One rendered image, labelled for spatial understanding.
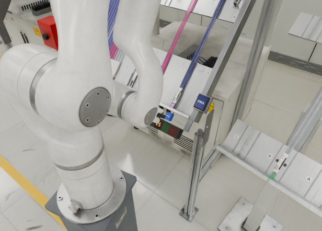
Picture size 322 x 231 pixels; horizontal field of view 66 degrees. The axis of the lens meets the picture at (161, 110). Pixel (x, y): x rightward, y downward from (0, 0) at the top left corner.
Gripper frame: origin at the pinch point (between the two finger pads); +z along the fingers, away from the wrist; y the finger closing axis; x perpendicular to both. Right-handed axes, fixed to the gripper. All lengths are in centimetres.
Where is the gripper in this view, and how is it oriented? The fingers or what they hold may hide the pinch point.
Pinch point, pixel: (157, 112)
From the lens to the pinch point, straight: 84.0
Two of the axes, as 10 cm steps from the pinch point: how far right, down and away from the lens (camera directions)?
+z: 4.2, 1.5, 9.0
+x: 4.2, -9.1, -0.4
